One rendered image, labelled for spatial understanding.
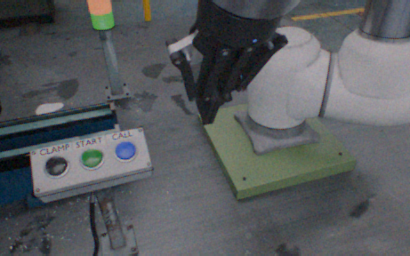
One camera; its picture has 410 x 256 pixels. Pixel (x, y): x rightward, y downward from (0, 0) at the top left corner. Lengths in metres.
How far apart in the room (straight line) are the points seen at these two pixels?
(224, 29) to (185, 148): 0.65
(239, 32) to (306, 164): 0.60
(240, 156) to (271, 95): 0.17
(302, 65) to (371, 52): 0.13
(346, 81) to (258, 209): 0.34
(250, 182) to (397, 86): 0.37
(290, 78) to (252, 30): 0.49
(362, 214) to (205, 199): 0.35
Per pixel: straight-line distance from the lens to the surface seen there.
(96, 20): 1.01
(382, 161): 0.99
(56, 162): 0.54
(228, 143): 0.88
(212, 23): 0.29
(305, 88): 0.78
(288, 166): 0.84
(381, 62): 0.76
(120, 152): 0.52
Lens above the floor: 1.43
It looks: 40 degrees down
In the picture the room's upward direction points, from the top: straight up
